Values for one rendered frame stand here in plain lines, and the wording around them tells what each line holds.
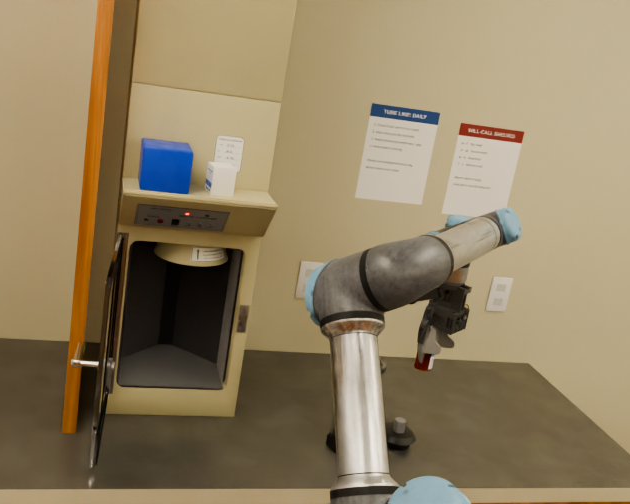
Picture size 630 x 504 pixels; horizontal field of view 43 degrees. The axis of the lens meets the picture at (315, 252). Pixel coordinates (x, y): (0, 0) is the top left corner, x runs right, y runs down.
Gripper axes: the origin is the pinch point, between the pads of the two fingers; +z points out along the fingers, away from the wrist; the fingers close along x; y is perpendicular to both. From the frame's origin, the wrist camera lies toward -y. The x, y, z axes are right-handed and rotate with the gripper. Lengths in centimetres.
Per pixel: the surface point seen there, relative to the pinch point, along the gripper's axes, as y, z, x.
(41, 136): -97, -33, -45
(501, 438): 16.4, 22.4, 20.5
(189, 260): -42, -16, -41
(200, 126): -42, -47, -43
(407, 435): 3.1, 18.8, -6.2
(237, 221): -31, -29, -40
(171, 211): -38, -30, -52
